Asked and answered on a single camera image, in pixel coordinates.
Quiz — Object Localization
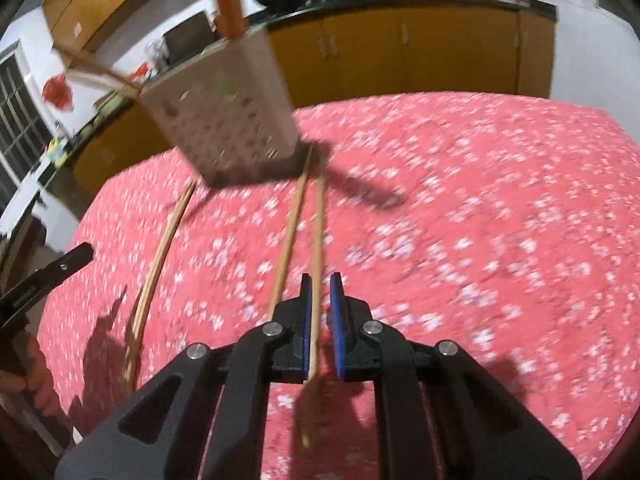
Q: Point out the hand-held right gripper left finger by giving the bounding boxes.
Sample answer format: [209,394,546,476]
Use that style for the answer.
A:
[55,272,313,480]

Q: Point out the red floral tablecloth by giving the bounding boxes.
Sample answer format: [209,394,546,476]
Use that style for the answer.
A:
[37,91,640,480]

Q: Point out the perforated metal utensil holder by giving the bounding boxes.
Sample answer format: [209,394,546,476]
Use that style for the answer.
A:
[139,25,302,187]

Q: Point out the wooden base cabinets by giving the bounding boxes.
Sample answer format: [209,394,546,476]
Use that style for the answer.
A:
[72,2,557,196]

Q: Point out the black kitchen countertop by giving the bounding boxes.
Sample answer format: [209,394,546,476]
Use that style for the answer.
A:
[37,0,558,181]

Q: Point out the person's left hand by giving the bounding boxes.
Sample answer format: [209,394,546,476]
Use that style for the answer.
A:
[22,335,65,416]

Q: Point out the dark cutting board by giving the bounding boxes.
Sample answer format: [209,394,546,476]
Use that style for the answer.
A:
[162,10,216,63]

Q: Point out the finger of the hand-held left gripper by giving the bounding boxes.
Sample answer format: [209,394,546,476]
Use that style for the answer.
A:
[22,243,96,291]

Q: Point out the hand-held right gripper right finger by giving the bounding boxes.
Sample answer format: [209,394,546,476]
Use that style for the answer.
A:
[330,271,583,480]

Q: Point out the barred window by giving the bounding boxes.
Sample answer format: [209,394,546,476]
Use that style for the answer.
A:
[0,42,56,201]

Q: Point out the clear plastic bag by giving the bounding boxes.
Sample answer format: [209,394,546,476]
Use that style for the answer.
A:
[145,40,168,68]

